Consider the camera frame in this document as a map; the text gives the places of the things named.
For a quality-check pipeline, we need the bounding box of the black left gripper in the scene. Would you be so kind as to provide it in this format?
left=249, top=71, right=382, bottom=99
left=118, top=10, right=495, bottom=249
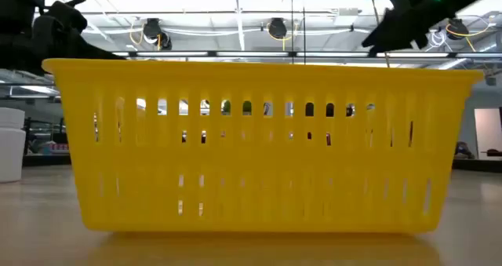
left=0, top=0, right=126, bottom=75

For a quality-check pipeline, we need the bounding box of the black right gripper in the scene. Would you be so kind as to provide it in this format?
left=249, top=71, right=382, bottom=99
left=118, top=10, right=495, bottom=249
left=360, top=0, right=478, bottom=58

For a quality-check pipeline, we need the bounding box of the yellow slotted plastic basket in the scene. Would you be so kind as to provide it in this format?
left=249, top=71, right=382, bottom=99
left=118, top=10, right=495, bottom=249
left=42, top=57, right=484, bottom=235

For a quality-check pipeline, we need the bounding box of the white pill bottle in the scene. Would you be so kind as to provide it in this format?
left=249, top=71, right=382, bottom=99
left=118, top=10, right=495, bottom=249
left=0, top=107, right=27, bottom=184

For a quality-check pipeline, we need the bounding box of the yellow slanted pole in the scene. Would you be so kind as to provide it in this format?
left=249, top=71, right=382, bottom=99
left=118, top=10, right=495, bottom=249
left=368, top=0, right=391, bottom=69

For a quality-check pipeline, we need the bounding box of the person seated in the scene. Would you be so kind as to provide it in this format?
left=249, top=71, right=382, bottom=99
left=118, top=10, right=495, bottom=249
left=454, top=141, right=475, bottom=160

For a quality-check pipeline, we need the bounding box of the white door panel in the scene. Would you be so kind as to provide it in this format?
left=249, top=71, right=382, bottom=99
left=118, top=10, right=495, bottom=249
left=473, top=107, right=502, bottom=160

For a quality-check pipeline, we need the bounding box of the black ceiling cable reel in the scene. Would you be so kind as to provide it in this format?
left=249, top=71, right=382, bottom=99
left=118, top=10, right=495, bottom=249
left=141, top=17, right=173, bottom=50
left=267, top=17, right=288, bottom=40
left=446, top=17, right=470, bottom=41

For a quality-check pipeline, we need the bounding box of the thin black hanging cable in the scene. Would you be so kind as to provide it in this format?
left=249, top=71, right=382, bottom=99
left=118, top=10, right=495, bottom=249
left=302, top=0, right=307, bottom=65
left=290, top=0, right=295, bottom=65

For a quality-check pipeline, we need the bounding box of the black table edge rail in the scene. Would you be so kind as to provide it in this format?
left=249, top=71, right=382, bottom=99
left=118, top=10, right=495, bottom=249
left=22, top=155, right=72, bottom=167

